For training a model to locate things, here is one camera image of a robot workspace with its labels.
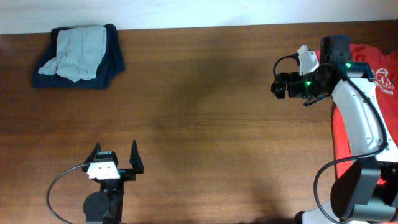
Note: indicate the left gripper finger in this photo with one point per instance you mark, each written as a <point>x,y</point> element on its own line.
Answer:
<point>93,154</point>
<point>135,159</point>

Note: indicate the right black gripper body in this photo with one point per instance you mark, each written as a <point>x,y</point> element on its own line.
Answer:
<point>306,86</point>

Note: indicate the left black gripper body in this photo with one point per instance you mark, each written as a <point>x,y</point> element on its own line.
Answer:
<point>125,175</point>

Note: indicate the light blue t-shirt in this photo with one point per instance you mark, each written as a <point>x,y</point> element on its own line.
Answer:
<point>79,52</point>

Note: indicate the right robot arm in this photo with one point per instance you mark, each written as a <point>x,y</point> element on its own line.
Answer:
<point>367,191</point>

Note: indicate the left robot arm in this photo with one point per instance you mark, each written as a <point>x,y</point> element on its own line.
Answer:
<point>106,205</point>

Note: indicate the red printed t-shirt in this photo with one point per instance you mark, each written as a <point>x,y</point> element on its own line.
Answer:
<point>384,68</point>

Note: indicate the navy blue folded garment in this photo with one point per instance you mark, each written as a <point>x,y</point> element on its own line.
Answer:
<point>111,65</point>

